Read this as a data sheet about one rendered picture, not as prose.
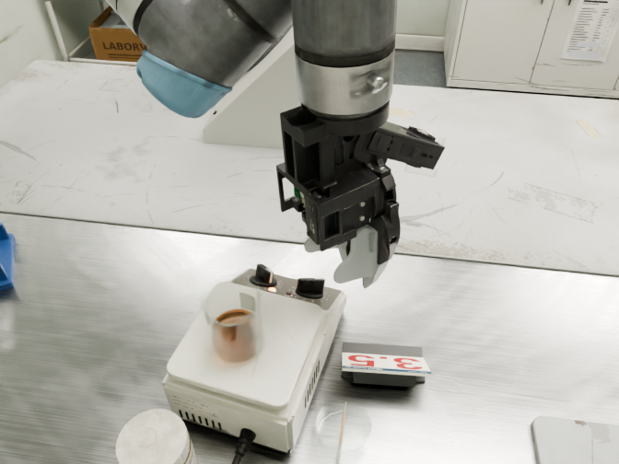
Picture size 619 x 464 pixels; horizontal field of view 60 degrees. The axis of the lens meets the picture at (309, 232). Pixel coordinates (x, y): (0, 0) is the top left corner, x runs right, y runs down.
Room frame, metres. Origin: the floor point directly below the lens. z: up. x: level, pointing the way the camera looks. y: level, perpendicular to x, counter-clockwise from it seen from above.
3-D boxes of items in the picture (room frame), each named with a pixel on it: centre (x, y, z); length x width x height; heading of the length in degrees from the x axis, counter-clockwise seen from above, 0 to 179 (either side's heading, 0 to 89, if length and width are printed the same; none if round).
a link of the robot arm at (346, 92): (0.39, -0.03, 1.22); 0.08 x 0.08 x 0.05
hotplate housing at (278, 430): (0.33, 0.05, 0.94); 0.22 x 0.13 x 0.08; 162
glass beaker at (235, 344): (0.30, 0.07, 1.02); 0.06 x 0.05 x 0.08; 3
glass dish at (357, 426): (0.26, -0.03, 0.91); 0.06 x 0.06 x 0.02
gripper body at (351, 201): (0.38, -0.03, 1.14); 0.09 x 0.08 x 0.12; 123
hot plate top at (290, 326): (0.31, 0.06, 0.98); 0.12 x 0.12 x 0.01; 72
